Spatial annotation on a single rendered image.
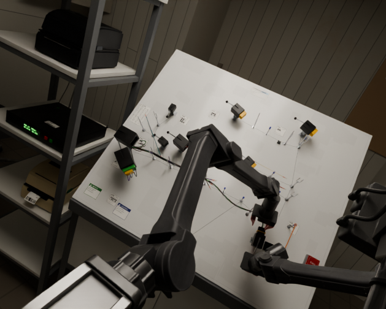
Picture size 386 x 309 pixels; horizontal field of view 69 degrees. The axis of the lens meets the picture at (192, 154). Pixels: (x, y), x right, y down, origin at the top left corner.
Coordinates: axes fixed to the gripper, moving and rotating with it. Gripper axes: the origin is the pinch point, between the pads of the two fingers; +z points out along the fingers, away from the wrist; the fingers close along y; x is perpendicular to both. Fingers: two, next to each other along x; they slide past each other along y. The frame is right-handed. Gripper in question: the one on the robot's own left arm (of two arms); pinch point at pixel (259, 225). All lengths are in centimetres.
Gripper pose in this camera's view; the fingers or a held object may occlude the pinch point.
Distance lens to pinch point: 129.4
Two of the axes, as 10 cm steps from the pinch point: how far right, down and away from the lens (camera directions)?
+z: -1.3, 7.5, 6.5
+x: -3.6, 5.8, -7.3
